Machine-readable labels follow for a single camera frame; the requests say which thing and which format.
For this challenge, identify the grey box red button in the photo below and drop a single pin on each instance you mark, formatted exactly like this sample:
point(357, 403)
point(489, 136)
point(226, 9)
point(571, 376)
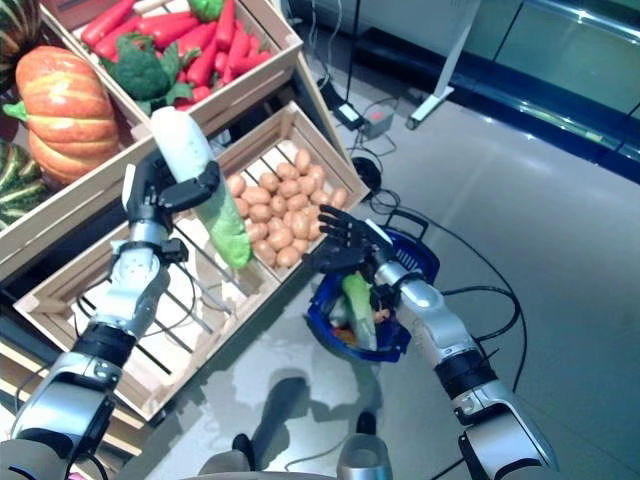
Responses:
point(378, 120)

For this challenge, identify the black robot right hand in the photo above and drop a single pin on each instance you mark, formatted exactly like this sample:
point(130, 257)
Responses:
point(355, 245)

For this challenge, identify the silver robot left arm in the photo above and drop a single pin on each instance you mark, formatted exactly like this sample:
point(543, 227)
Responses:
point(135, 270)

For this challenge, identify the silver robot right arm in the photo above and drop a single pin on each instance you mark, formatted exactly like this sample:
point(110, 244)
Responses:
point(425, 300)

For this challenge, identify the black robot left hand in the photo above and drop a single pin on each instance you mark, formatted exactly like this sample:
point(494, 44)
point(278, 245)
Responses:
point(150, 195)

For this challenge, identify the small light green cabbage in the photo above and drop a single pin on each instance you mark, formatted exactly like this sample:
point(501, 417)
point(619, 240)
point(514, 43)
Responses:
point(206, 9)

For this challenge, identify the silver robot right leg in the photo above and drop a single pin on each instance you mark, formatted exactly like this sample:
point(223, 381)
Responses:
point(365, 450)

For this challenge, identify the black tripod stand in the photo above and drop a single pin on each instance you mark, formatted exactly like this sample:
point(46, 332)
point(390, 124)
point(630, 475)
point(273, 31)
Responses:
point(354, 50)

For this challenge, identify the brown potato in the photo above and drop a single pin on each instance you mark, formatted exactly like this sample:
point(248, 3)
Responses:
point(242, 207)
point(300, 225)
point(236, 185)
point(280, 237)
point(288, 256)
point(265, 251)
point(303, 161)

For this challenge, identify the green striped pumpkin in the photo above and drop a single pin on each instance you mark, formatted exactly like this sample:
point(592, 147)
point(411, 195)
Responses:
point(15, 35)
point(20, 185)

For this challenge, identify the small orange pumpkin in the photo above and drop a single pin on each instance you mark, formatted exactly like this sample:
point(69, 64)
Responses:
point(65, 115)

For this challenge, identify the blue plastic shopping basket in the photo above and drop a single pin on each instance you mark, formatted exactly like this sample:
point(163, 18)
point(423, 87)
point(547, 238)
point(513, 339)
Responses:
point(425, 265)

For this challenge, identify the white standing desk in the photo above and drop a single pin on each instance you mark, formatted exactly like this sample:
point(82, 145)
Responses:
point(450, 60)

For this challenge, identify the wide light wooden crate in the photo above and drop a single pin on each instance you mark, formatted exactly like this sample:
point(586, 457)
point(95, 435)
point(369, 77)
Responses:
point(85, 200)

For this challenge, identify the dark green broccoli head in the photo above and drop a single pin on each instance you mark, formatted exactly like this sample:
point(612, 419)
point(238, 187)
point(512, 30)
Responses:
point(140, 70)

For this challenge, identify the light wooden slatted crate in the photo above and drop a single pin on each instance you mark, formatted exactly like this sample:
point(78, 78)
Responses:
point(245, 90)
point(60, 280)
point(325, 150)

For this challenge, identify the red orange carrot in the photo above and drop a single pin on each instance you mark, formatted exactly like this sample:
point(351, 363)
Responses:
point(202, 62)
point(167, 27)
point(256, 61)
point(226, 25)
point(107, 22)

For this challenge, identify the black power adapter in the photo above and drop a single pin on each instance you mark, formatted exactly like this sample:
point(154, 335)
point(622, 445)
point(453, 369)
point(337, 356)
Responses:
point(347, 115)

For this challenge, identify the wooden vegetable display shelf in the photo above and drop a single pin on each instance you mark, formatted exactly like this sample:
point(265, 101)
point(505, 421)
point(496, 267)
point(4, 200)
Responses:
point(312, 92)

